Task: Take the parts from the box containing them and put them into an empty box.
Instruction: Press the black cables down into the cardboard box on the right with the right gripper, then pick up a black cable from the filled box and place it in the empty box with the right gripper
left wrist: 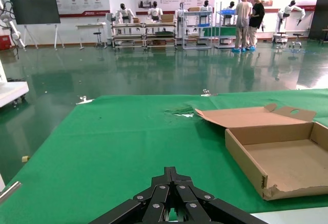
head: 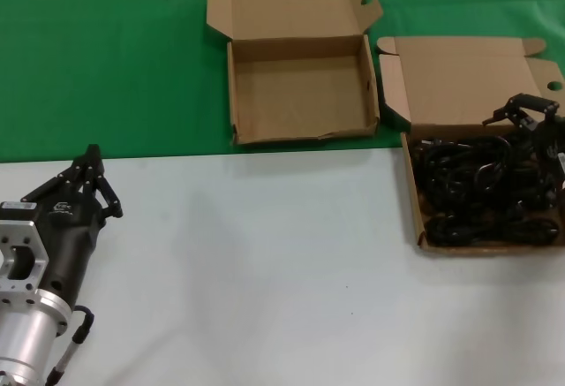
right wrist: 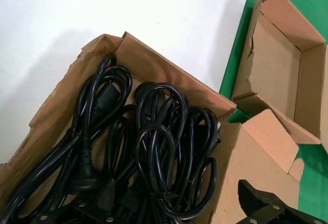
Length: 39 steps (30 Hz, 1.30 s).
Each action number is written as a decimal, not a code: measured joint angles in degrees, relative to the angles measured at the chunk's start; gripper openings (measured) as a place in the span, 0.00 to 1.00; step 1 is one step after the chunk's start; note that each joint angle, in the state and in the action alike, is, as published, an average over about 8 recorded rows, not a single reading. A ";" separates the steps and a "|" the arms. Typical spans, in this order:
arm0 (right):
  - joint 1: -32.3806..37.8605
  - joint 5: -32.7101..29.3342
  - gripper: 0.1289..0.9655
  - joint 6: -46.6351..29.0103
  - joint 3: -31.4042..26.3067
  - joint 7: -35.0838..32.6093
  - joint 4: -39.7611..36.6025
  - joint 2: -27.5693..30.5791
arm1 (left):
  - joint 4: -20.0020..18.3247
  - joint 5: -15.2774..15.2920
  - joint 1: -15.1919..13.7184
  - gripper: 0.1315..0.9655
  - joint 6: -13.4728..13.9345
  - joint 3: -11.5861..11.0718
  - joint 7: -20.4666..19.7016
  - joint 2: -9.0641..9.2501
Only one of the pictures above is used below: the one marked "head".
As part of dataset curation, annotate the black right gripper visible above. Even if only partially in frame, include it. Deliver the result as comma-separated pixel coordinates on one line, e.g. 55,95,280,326
481,93,565,195

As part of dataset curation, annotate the black power cord with plug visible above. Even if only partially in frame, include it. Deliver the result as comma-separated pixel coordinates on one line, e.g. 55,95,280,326
434,135,553,193

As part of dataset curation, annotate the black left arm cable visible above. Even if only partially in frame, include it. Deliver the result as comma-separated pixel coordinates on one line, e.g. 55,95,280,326
46,305,96,386

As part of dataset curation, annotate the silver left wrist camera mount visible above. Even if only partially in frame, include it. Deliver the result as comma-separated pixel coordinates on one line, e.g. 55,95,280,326
0,200,52,294

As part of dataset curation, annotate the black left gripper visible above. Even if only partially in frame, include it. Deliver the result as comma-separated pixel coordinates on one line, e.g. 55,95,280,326
26,143,124,313

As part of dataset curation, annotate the open cardboard box, torn rim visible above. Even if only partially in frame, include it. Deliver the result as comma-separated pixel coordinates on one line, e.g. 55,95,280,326
206,0,384,147

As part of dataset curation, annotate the green table cloth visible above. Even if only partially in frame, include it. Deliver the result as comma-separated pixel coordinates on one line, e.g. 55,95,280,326
0,0,565,164

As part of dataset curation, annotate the open cardboard box, intact rim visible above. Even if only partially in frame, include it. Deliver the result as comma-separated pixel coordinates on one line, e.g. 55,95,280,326
376,35,565,257

